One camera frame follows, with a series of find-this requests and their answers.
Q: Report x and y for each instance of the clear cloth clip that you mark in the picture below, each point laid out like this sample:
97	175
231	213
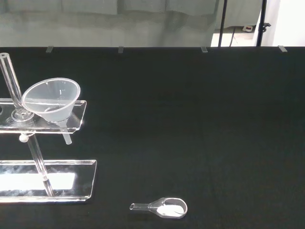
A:
204	49
48	49
121	49
282	48

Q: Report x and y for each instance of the glass weighing funnel with powder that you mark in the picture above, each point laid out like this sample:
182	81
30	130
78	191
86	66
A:
166	210

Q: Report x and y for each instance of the clear acrylic funnel stand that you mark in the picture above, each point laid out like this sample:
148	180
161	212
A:
81	171

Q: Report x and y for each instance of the pale board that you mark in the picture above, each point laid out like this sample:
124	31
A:
288	23

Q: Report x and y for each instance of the red and white floor device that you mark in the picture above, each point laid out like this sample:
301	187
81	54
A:
247	28

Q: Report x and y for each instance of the black stand pole with clamp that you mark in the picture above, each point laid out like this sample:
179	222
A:
261	28

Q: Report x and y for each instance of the black bench cloth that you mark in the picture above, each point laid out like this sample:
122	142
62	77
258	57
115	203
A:
190	124

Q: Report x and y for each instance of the thin black tripod leg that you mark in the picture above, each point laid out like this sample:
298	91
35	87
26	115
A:
223	23

